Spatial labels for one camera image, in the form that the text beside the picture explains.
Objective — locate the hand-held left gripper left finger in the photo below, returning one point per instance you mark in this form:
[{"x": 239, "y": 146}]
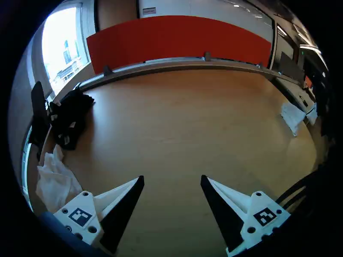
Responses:
[{"x": 107, "y": 203}]

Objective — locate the stack of black towels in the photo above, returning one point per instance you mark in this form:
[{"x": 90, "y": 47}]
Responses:
[{"x": 70, "y": 117}]

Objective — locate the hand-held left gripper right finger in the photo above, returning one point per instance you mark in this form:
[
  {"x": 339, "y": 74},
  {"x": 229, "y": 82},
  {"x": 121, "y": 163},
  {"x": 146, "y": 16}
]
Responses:
[{"x": 241, "y": 206}]

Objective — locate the black office chair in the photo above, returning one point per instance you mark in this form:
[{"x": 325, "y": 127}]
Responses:
[{"x": 39, "y": 115}]

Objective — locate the white towel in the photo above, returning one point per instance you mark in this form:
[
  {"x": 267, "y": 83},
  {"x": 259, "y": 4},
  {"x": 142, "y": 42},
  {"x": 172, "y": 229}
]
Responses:
[{"x": 294, "y": 115}]

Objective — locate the heap of white towels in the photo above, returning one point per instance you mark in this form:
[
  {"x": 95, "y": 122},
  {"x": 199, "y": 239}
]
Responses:
[{"x": 57, "y": 182}]

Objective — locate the red desk screen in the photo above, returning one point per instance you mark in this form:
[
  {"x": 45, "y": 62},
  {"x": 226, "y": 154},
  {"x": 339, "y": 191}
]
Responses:
[{"x": 174, "y": 40}]

